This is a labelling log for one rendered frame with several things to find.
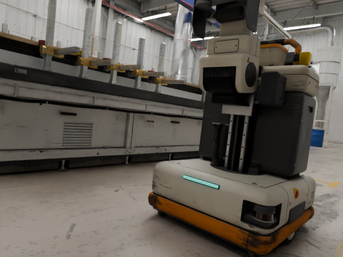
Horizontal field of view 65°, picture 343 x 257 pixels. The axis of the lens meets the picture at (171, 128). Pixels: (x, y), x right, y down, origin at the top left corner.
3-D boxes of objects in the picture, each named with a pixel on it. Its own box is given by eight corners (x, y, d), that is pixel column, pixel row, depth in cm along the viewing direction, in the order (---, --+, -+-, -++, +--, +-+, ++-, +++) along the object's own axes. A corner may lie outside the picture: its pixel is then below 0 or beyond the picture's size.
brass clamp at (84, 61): (97, 68, 189) (98, 61, 188) (80, 64, 178) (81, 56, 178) (93, 68, 193) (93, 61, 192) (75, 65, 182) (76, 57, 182)
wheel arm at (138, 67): (143, 70, 190) (144, 64, 190) (140, 69, 187) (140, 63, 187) (106, 71, 218) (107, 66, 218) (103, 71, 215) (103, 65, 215)
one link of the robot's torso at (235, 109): (227, 113, 140) (233, 67, 139) (282, 119, 122) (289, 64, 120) (197, 109, 120) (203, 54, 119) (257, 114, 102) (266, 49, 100)
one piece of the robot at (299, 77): (216, 173, 177) (232, 46, 172) (305, 196, 141) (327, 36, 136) (185, 178, 152) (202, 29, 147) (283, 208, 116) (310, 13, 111)
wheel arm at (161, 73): (166, 77, 209) (167, 71, 209) (164, 76, 206) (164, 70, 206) (130, 77, 237) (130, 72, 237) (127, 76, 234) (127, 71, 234)
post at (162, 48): (160, 96, 242) (166, 43, 239) (157, 96, 239) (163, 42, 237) (157, 96, 244) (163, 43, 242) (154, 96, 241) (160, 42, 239)
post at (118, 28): (115, 86, 204) (122, 22, 201) (112, 85, 201) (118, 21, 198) (113, 86, 206) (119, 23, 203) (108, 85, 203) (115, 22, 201)
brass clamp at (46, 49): (64, 58, 170) (65, 50, 169) (43, 52, 159) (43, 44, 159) (59, 58, 174) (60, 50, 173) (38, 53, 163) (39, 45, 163)
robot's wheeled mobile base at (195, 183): (215, 189, 186) (219, 154, 185) (314, 221, 144) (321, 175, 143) (143, 207, 136) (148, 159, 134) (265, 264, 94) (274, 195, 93)
